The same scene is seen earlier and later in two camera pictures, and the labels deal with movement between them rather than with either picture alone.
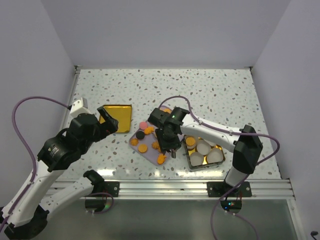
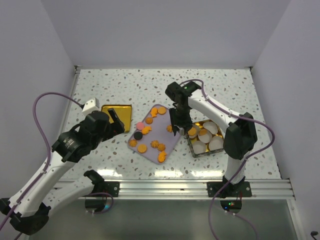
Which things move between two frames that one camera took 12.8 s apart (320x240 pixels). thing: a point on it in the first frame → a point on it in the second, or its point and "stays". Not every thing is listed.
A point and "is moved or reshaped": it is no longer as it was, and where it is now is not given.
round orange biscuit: x=190 y=141 is moved or reshaped
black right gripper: x=175 y=144 → x=186 y=124
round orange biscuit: x=142 y=148 stays
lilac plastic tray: x=145 y=141 stays
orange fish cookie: x=161 y=158 stays
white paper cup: x=196 y=158 → x=199 y=147
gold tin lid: x=122 y=113 stays
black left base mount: x=112 y=188 stays
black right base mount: x=219 y=189 stays
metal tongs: x=173 y=153 is moved or reshaped
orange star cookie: x=155 y=145 stays
